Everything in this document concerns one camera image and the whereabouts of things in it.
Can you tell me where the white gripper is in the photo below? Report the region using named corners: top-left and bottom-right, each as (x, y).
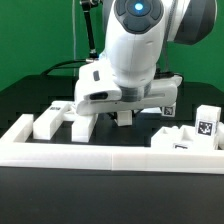
top-left (74, 60), bottom-right (182, 116)

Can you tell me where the white chair seat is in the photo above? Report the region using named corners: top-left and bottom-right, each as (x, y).
top-left (150, 125), bottom-right (224, 150)

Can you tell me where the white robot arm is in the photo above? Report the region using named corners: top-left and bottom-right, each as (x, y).
top-left (75, 0), bottom-right (217, 115)

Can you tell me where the white chair back part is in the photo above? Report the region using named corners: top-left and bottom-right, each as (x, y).
top-left (61, 101), bottom-right (100, 144)

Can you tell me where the white long chair part left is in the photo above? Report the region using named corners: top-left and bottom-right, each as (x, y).
top-left (33, 101), bottom-right (70, 140)

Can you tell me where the white tag base sheet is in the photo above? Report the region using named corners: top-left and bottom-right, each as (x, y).
top-left (134, 107), bottom-right (162, 114)

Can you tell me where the white U-shaped fence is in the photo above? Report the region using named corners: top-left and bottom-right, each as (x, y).
top-left (0, 115), bottom-right (224, 174)

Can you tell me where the black cable on table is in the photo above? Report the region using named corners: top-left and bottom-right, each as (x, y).
top-left (40, 59), bottom-right (88, 77)

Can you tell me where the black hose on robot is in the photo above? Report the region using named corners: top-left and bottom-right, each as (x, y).
top-left (79, 0), bottom-right (100, 64)

